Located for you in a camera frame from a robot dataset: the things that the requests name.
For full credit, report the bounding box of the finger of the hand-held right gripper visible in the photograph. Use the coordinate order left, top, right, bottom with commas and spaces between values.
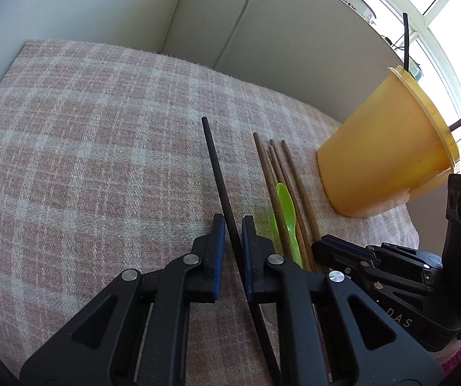
312, 234, 436, 297
369, 242, 443, 270

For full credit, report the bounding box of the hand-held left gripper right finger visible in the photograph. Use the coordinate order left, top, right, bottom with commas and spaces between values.
242, 215, 444, 386

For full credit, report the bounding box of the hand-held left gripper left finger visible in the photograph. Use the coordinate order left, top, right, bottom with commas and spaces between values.
19, 214, 226, 386

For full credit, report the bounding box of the black chopstick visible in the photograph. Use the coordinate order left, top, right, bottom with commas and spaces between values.
402, 12, 412, 72
201, 116, 283, 386

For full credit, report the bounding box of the pink checked cloth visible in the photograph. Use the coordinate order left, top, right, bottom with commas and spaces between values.
0, 39, 420, 386

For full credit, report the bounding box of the yellow plastic container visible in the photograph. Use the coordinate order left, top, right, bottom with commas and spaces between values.
316, 65, 461, 218

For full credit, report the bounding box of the green plastic spoon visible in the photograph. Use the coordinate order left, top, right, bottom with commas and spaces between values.
275, 183, 304, 269

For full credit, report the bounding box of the brown wooden chopstick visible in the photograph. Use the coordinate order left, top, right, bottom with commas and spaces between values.
270, 139, 313, 271
268, 146, 308, 270
253, 132, 293, 259
281, 140, 322, 244

